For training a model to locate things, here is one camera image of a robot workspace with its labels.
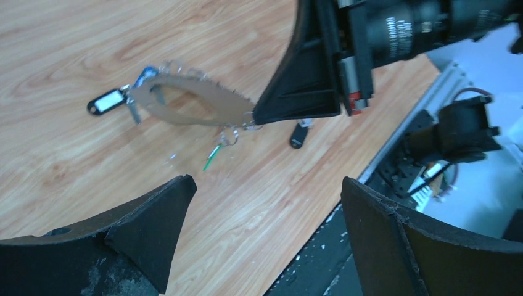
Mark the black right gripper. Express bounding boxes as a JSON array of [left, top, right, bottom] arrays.
[[253, 1, 522, 125]]

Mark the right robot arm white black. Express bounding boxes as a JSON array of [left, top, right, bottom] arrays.
[[253, 1, 522, 197]]

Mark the metal key organizer ring plate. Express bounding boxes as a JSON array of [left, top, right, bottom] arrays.
[[128, 60, 262, 146]]

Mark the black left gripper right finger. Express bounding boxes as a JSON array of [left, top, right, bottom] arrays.
[[341, 177, 522, 295]]

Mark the key black head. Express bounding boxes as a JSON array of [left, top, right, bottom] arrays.
[[289, 118, 313, 149]]

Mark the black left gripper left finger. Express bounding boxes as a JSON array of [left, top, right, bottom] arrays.
[[1, 175, 197, 295]]

